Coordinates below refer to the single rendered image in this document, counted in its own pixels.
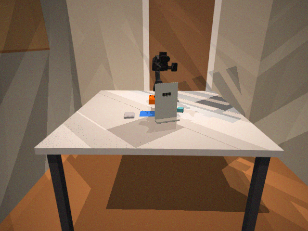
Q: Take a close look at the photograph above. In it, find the blue square marking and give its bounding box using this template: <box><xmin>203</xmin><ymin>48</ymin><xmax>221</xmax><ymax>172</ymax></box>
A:
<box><xmin>140</xmin><ymin>111</ymin><xmax>155</xmax><ymax>116</ymax></box>

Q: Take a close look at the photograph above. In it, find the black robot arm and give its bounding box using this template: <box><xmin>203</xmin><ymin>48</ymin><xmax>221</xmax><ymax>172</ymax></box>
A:
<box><xmin>152</xmin><ymin>51</ymin><xmax>170</xmax><ymax>91</ymax></box>

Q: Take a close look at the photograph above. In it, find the light blue cube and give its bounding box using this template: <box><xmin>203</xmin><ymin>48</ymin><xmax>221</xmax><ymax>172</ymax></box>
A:
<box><xmin>177</xmin><ymin>107</ymin><xmax>184</xmax><ymax>113</ymax></box>

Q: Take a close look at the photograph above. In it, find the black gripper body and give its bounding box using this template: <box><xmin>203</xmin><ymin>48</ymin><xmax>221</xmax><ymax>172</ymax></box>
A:
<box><xmin>152</xmin><ymin>63</ymin><xmax>178</xmax><ymax>72</ymax></box>

